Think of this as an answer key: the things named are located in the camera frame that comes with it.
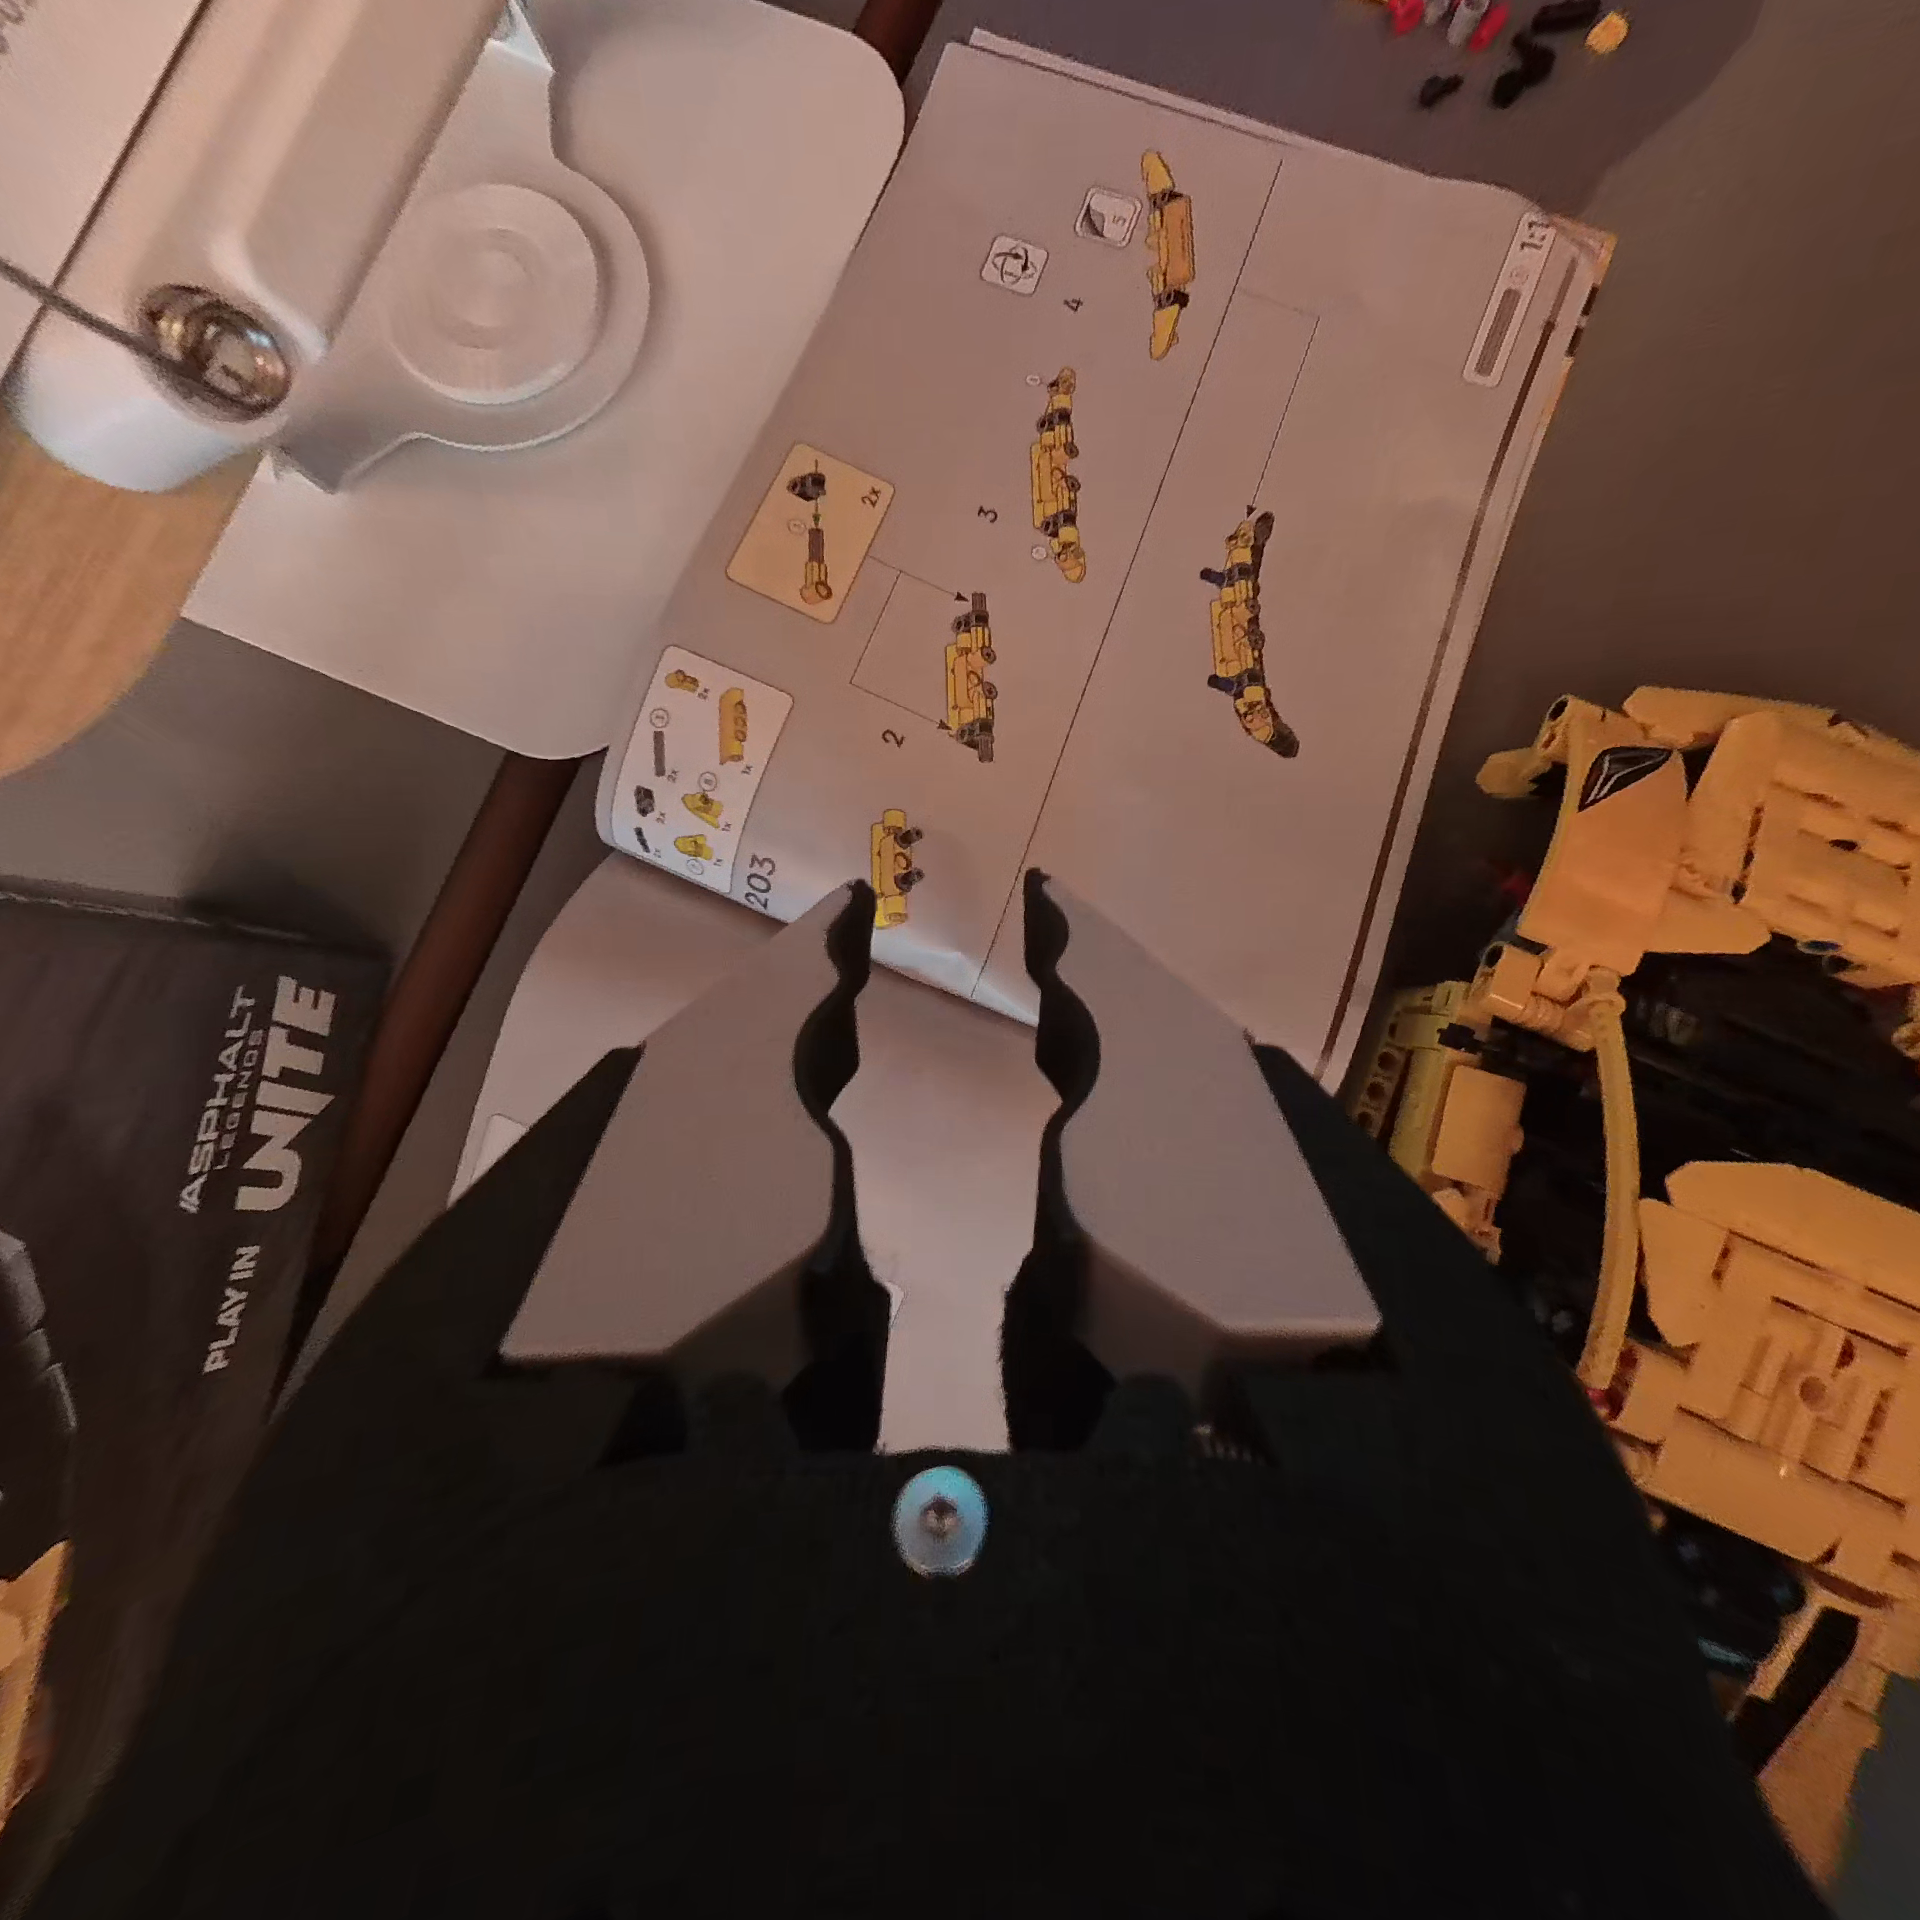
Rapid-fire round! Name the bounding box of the open instruction booklet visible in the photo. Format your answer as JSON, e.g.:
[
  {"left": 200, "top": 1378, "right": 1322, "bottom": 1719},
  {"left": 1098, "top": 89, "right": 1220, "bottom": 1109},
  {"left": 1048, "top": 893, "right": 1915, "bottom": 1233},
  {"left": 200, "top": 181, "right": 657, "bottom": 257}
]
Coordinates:
[{"left": 448, "top": 25, "right": 1622, "bottom": 1208}]

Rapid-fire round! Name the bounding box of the dark toy car box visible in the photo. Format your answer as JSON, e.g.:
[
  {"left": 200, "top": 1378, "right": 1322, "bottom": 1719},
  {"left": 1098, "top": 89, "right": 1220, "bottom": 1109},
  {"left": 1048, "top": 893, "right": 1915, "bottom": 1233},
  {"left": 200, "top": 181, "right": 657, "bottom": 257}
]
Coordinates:
[{"left": 0, "top": 882, "right": 401, "bottom": 1907}]

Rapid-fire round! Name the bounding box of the grey desk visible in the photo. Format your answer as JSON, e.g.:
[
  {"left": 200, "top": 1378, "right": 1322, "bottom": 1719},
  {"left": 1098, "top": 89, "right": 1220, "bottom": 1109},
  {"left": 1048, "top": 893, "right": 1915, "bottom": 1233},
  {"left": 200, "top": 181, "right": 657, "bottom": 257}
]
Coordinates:
[{"left": 0, "top": 0, "right": 1920, "bottom": 1920}]

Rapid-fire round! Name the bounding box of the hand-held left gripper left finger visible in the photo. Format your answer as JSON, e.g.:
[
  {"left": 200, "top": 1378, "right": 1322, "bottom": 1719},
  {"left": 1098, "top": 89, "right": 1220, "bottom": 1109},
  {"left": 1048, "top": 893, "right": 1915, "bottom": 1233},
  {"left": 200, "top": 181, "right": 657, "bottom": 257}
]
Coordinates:
[{"left": 498, "top": 880, "right": 886, "bottom": 1369}]

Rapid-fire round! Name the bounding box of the white folding stand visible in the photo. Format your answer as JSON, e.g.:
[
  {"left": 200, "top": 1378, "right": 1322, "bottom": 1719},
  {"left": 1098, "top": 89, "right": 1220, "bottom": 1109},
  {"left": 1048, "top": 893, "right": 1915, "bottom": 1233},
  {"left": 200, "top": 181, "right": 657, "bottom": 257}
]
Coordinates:
[{"left": 0, "top": 0, "right": 912, "bottom": 762}]

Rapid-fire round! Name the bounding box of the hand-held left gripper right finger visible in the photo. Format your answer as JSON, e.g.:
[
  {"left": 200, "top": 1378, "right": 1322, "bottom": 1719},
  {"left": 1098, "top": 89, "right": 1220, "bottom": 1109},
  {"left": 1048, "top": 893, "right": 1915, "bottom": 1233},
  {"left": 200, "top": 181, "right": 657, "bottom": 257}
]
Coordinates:
[{"left": 1022, "top": 866, "right": 1384, "bottom": 1383}]

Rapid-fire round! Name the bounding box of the cluster of tiny pin pieces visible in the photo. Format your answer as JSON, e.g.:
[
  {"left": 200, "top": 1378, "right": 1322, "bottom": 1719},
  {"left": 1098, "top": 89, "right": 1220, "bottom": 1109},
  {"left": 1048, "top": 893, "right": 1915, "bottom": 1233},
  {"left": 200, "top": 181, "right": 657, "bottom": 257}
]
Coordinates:
[{"left": 1348, "top": 0, "right": 1639, "bottom": 115}]

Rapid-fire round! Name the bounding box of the yellow brick toy car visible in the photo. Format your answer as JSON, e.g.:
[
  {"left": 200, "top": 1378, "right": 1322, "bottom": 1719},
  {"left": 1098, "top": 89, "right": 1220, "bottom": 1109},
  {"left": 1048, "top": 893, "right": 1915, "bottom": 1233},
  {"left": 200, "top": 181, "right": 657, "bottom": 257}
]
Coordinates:
[{"left": 1348, "top": 681, "right": 1920, "bottom": 1801}]

